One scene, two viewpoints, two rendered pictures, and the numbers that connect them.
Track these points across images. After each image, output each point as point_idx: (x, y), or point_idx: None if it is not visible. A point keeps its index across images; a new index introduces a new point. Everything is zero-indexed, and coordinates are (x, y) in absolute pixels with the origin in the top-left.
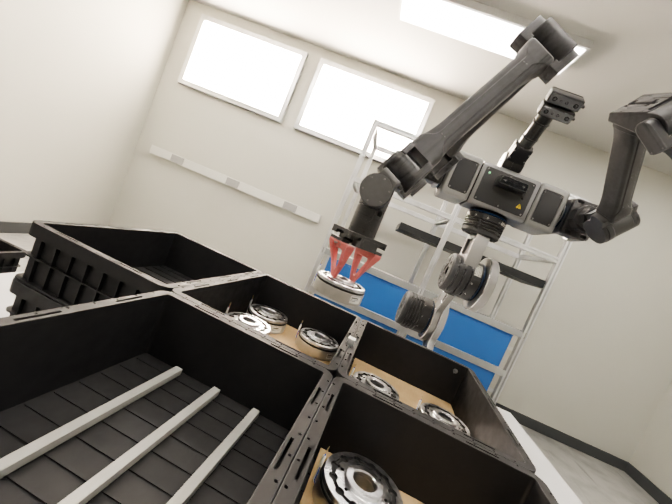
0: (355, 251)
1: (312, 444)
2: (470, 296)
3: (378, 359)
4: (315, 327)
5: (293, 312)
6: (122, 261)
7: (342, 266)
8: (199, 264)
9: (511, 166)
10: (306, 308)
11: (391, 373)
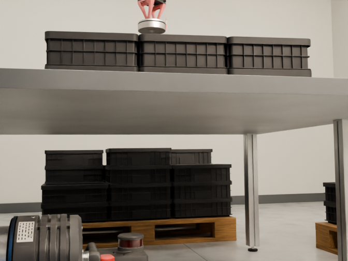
0: (153, 2)
1: None
2: None
3: (114, 57)
4: (170, 57)
5: (191, 54)
6: None
7: (152, 17)
8: (279, 54)
9: None
10: (183, 46)
11: (100, 62)
